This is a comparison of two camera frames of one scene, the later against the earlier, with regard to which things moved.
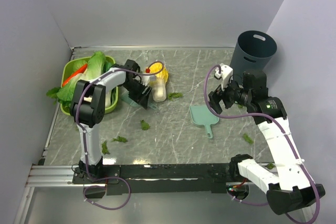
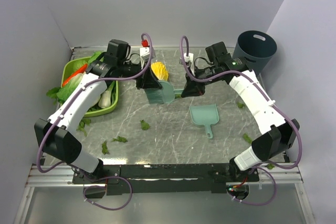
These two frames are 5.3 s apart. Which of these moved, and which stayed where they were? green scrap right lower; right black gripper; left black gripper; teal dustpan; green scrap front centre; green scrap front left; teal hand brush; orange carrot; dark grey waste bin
Moved: left black gripper; right black gripper; teal hand brush
Stayed: teal dustpan; green scrap front left; green scrap front centre; orange carrot; green scrap right lower; dark grey waste bin
